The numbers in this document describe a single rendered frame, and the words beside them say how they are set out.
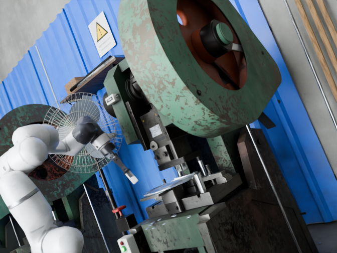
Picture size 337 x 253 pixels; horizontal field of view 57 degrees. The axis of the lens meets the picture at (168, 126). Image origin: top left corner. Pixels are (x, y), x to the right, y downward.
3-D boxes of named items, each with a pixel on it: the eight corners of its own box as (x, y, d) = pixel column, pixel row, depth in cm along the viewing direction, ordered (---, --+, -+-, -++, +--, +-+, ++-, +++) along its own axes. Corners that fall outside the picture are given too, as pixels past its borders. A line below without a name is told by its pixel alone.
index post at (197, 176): (204, 192, 143) (196, 172, 144) (199, 194, 145) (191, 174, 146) (207, 190, 146) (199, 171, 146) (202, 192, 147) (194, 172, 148)
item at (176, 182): (202, 175, 145) (201, 173, 145) (144, 199, 142) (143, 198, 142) (193, 172, 173) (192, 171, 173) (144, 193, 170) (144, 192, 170)
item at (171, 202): (169, 222, 139) (158, 193, 140) (148, 226, 148) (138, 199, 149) (199, 201, 158) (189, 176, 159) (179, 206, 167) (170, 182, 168)
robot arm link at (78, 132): (78, 150, 146) (92, 137, 143) (60, 129, 147) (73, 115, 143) (97, 141, 163) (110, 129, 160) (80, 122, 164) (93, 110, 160)
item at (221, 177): (226, 181, 148) (218, 161, 149) (199, 188, 159) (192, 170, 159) (232, 177, 152) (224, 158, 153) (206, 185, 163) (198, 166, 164)
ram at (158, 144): (173, 160, 153) (151, 105, 156) (153, 168, 163) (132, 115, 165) (193, 152, 166) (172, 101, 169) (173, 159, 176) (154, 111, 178)
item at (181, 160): (187, 166, 155) (183, 156, 156) (160, 176, 168) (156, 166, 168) (204, 158, 167) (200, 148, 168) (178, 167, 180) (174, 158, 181)
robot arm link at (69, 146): (41, 118, 125) (91, 118, 154) (16, 146, 132) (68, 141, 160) (54, 140, 123) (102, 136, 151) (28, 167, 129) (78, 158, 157)
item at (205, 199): (214, 204, 140) (208, 192, 140) (148, 218, 169) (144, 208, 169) (243, 182, 163) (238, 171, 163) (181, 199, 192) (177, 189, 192)
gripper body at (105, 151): (100, 151, 161) (112, 165, 161) (98, 150, 152) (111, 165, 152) (112, 142, 162) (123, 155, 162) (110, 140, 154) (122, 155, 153)
